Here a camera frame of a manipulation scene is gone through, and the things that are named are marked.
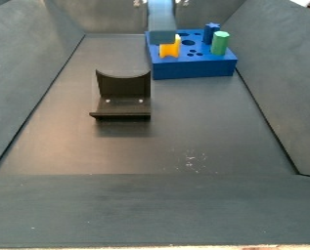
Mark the black curved fixture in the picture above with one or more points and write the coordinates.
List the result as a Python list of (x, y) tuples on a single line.
[(123, 96)]

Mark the blue foam shape board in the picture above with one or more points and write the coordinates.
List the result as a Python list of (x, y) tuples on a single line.
[(194, 62)]

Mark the yellow notched block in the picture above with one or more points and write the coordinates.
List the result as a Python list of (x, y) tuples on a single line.
[(170, 50)]

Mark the light blue rectangular block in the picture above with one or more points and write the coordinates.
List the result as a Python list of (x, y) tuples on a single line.
[(161, 22)]

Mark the dark blue star peg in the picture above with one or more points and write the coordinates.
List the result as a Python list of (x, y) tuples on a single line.
[(209, 29)]

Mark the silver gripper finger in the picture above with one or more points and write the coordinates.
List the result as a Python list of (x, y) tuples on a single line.
[(185, 3), (135, 3)]

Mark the green hexagonal peg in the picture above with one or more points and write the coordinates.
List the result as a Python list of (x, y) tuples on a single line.
[(218, 43)]

